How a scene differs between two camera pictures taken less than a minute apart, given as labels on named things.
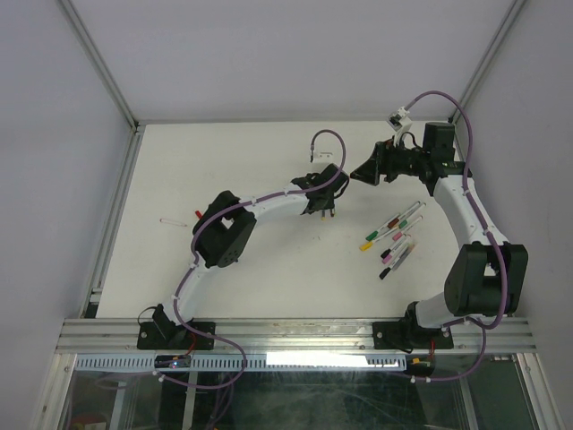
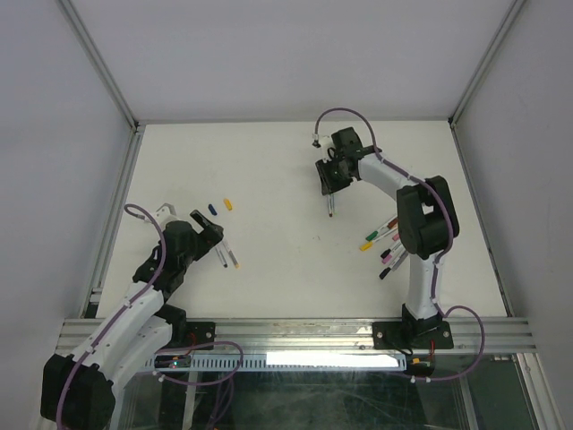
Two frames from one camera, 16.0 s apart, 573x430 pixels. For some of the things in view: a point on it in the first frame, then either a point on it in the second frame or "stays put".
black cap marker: x=398 y=262 stays put
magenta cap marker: x=397 y=251 stays put
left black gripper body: x=329 y=205 to x=198 y=248
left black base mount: x=162 y=333 stays put
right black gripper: x=380 y=162 to x=328 y=184
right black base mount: x=408 y=334 stays put
